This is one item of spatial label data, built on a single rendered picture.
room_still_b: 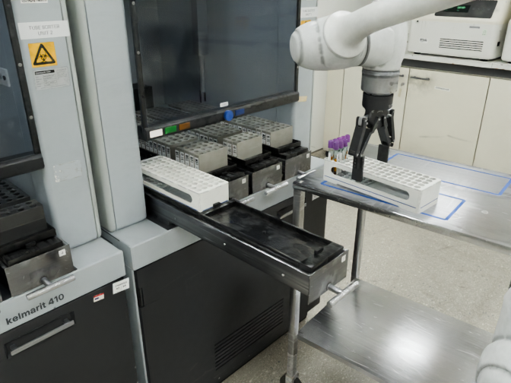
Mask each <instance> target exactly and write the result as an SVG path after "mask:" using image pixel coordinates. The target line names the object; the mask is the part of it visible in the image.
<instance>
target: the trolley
mask: <svg viewBox="0 0 511 383"><path fill-rule="evenodd" d="M388 163H389V164H392V165H395V166H399V167H402V168H405V169H409V170H412V171H415V172H418V173H422V174H425V175H428V176H432V177H435V178H438V179H441V184H440V192H439V197H438V201H437V203H436V204H435V205H433V206H432V207H429V208H428V209H426V210H425V211H423V212H421V213H419V214H415V213H413V212H410V211H408V210H405V209H402V208H400V207H399V206H396V205H394V204H390V203H388V202H385V201H382V200H379V199H377V198H374V197H371V196H369V195H365V194H363V193H360V192H358V191H355V190H353V189H350V188H346V187H344V186H342V185H338V184H334V183H331V182H328V181H325V180H323V173H324V166H322V167H320V168H318V169H317V170H315V171H313V172H311V173H309V174H307V175H305V176H304V177H302V178H300V179H298V180H296V181H294V182H293V189H294V202H293V223H292V224H293V225H294V226H298V227H299V228H302V229H303V218H304V202H305V192H307V193H310V194H312V195H317V196H319V197H322V198H326V199H329V200H332V201H336V202H338V203H342V204H346V205H348V206H352V207H355V208H358V210H357V224H356V232H355V240H354V254H353V262H352V270H351V282H350V283H349V284H348V286H349V285H350V284H351V283H353V282H354V281H355V280H356V281H357V282H358V283H359V284H360V285H359V287H358V288H356V289H355V290H354V291H352V292H351V293H350V294H348V295H347V296H346V297H344V298H343V299H342V300H341V301H340V302H338V303H337V304H336V305H334V306H333V307H332V308H329V307H328V306H327V305H326V306H325V307H324V308H323V309H322V310H320V311H319V312H318V313H317V314H316V315H315V316H314V317H313V318H312V319H311V320H310V321H308V322H307V323H306V324H305V325H304V326H303V327H302V328H301V329H300V330H299V331H298V328H299V312H300V292H299V291H297V290H295V289H294V288H292V287H290V305H289V326H288V347H287V373H285V374H283V375H282V377H281V378H280V383H302V382H301V381H300V380H299V372H298V371H297V344H298V340H301V341H303V342H304V343H306V344H308V345H310V346H311V347H314V348H316V349H317V350H319V351H321V352H323V353H325V354H327V355H328V356H330V357H332V358H334V359H336V360H338V361H339V362H342V363H344V364H345V365H347V366H349V367H351V368H352V369H355V370H357V371H358V372H360V373H362V374H364V375H366V376H367V377H369V378H371V379H373V380H375V381H377V382H379V383H475V375H476V371H477V367H478V363H479V360H480V358H481V354H482V353H483V351H484V348H485V347H486V346H487V345H488V344H490V343H492V338H493V335H494V334H492V333H490V332H488V331H485V330H483V329H480V328H477V327H475V326H473V325H471V324H468V323H466V322H463V321H460V320H458V319H456V318H453V317H451V316H449V315H446V314H443V313H442V312H438V311H437V310H434V309H431V308H429V307H426V306H425V305H421V304H420V303H417V302H414V301H412V300H410V299H406V298H405V297H403V296H400V295H397V294H395V293H392V292H389V291H388V290H384V289H383V288H380V287H378V286H375V285H372V284H371V283H368V282H366V281H363V280H360V279H359V275H360V262H361V255H362V247H363V234H364V227H365V219H366V212H367V211H368V212H370V213H373V214H378V215H380V216H383V217H388V218H390V219H393V220H397V221H400V222H403V223H406V224H409V225H412V226H416V227H419V228H422V229H426V230H429V231H431V232H435V233H439V234H441V235H444V236H448V237H451V238H454V239H458V240H461V241H463V242H467V243H471V244H473V245H477V246H480V247H483V248H487V249H490V250H493V251H495V252H499V253H502V254H505V255H509V256H511V174H507V173H501V172H497V171H493V170H490V169H483V168H480V167H476V166H469V165H465V164H462V163H456V162H452V161H448V160H441V159H438V158H434V157H428V156H424V155H420V154H414V153H410V152H407V151H403V150H396V149H392V148H389V158H388ZM346 287H347V286H346ZM346 287H345V288H346Z"/></svg>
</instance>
